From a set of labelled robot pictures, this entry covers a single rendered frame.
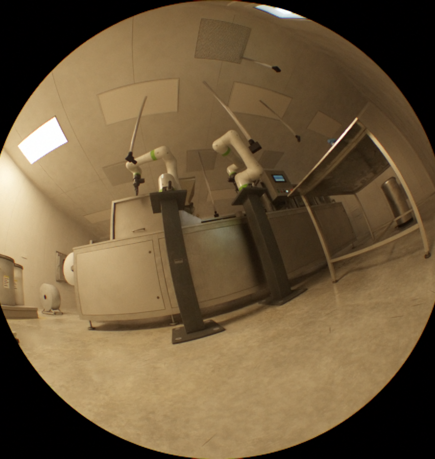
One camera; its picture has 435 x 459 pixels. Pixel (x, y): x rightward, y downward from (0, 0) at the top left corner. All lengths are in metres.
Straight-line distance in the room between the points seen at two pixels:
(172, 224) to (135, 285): 0.61
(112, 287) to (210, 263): 0.87
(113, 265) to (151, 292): 0.41
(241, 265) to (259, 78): 2.67
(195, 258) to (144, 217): 0.73
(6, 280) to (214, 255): 2.71
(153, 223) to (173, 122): 1.77
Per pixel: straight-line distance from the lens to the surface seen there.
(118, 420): 0.46
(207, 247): 1.25
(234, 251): 1.28
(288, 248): 1.55
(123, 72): 2.48
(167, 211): 1.02
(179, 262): 0.91
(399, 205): 2.44
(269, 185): 1.89
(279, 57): 2.87
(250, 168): 1.38
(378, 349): 0.46
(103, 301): 1.44
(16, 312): 2.64
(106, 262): 1.43
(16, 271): 3.06
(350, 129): 0.85
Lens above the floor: 0.30
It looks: 18 degrees up
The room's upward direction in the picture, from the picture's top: 15 degrees counter-clockwise
